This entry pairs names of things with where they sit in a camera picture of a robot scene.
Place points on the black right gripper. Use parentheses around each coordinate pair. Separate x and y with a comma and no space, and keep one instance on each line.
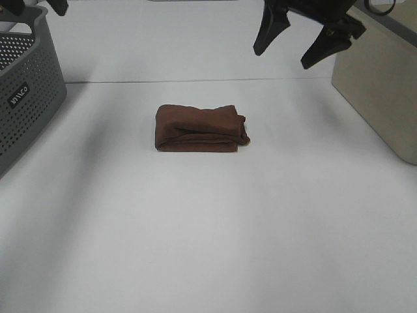
(335,36)

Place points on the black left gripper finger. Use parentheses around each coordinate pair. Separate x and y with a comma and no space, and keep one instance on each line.
(59,6)

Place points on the brown towel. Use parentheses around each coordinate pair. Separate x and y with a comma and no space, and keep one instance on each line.
(188,129)

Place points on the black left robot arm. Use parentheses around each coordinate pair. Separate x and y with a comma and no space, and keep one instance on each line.
(17,6)

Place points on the grey perforated plastic basket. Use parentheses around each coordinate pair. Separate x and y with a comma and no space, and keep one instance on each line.
(32,84)

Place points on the beige plastic storage box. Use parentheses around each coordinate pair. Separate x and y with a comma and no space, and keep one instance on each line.
(377,77)

